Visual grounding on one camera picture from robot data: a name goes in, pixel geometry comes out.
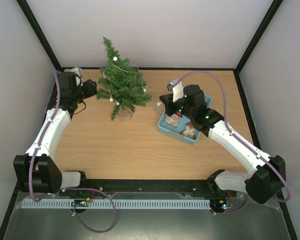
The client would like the black frame post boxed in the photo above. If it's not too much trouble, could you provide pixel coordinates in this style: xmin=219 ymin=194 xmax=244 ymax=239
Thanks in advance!
xmin=234 ymin=0 xmax=283 ymax=75
xmin=16 ymin=0 xmax=63 ymax=71

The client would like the black frame post left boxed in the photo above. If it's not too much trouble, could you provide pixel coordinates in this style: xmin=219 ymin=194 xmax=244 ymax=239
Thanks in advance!
xmin=16 ymin=0 xmax=63 ymax=71

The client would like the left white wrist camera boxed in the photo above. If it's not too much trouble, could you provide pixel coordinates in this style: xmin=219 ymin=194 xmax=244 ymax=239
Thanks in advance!
xmin=69 ymin=67 xmax=83 ymax=86

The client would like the gingerbread man ornament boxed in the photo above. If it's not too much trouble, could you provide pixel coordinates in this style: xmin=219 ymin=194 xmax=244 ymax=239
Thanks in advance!
xmin=179 ymin=122 xmax=196 ymax=140

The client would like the wooden heart ornament red bow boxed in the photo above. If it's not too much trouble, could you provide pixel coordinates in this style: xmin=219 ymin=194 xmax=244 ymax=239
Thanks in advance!
xmin=164 ymin=112 xmax=182 ymax=128

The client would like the small green christmas tree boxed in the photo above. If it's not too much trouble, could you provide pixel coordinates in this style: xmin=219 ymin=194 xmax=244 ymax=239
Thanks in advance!
xmin=96 ymin=37 xmax=152 ymax=121

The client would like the light blue plastic basket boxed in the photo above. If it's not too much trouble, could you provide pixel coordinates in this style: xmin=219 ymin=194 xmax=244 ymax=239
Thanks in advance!
xmin=157 ymin=97 xmax=201 ymax=145

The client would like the light blue slotted cable duct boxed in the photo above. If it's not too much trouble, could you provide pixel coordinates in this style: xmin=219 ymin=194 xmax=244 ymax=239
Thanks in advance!
xmin=20 ymin=199 xmax=211 ymax=210

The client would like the round wooden tree base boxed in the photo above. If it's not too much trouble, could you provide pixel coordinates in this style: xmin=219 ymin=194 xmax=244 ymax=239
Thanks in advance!
xmin=116 ymin=108 xmax=134 ymax=122

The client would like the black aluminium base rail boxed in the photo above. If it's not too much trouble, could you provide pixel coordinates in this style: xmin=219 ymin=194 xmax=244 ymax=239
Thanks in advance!
xmin=57 ymin=178 xmax=281 ymax=198

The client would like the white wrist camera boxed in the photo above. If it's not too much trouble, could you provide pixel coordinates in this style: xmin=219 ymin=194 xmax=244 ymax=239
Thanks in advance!
xmin=69 ymin=67 xmax=83 ymax=86
xmin=167 ymin=78 xmax=184 ymax=103

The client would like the black frame post right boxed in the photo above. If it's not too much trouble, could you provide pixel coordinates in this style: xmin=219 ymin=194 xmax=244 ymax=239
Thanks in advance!
xmin=234 ymin=0 xmax=283 ymax=75

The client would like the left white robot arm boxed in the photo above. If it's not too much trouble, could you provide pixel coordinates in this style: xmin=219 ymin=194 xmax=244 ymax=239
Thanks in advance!
xmin=13 ymin=67 xmax=97 ymax=194

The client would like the white ball fairy light string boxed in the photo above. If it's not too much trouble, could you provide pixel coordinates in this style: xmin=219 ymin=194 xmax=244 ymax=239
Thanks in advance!
xmin=99 ymin=56 xmax=163 ymax=113

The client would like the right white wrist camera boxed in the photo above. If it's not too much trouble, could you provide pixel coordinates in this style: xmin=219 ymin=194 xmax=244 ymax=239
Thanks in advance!
xmin=167 ymin=78 xmax=184 ymax=103

